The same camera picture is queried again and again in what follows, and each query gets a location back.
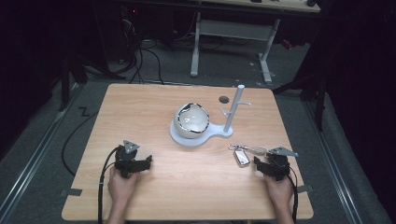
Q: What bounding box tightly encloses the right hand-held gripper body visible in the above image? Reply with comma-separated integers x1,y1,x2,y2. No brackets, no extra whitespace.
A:
264,146,299,182

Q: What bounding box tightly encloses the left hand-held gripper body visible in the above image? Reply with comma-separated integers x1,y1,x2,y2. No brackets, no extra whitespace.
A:
113,139,145,179

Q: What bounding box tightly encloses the beige oval key tag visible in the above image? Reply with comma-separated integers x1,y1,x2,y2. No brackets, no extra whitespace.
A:
248,147,268,156

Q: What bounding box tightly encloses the silver key fob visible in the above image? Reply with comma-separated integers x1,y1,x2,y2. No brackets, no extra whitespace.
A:
233,148,251,168

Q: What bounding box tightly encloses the metal key ring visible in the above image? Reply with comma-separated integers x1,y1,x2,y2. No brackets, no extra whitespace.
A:
227,143,250,152

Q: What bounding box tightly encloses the person's right hand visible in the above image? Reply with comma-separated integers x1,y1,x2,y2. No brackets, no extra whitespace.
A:
262,174,294,207

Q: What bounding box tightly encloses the person's left hand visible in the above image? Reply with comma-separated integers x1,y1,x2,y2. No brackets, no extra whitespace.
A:
106,167,140,203

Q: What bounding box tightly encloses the grey tape piece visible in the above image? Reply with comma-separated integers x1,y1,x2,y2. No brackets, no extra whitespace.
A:
60,188,83,198
296,184,315,194

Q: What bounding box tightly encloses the white round bowl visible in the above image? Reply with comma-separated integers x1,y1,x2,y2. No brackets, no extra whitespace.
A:
173,102,211,140

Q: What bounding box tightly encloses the white stand with pegs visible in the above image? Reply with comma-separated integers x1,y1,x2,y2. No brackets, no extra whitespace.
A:
169,84,252,147

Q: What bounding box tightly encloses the black stand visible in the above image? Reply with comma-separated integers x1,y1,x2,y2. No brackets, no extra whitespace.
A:
57,52,127,113
272,55,328,133

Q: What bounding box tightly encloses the white-legged background table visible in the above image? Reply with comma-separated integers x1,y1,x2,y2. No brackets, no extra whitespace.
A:
190,0,321,84

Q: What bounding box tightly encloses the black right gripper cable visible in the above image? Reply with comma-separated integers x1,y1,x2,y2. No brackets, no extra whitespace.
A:
287,166,300,224

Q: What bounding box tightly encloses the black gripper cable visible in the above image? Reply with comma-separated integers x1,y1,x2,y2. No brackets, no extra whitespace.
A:
287,166,300,224
97,147,121,224

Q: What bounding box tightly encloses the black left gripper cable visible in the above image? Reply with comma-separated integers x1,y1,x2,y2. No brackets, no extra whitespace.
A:
97,147,121,224

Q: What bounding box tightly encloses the metal floor rail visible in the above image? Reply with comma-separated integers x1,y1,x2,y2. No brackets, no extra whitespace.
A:
303,101,363,224
0,83,82,220

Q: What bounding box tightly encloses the black floor cable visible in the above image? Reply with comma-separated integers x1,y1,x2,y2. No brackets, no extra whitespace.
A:
61,106,100,177

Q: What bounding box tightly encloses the bundle of black cables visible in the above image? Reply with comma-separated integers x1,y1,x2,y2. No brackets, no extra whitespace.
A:
116,6,166,86

